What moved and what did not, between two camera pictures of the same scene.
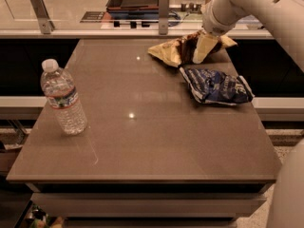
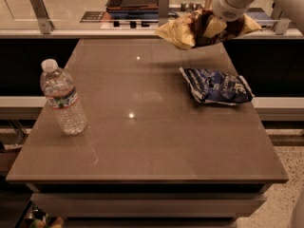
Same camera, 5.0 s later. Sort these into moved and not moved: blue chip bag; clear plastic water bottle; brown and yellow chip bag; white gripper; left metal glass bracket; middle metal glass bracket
Moved: white gripper; brown and yellow chip bag
Not moved: clear plastic water bottle; left metal glass bracket; blue chip bag; middle metal glass bracket
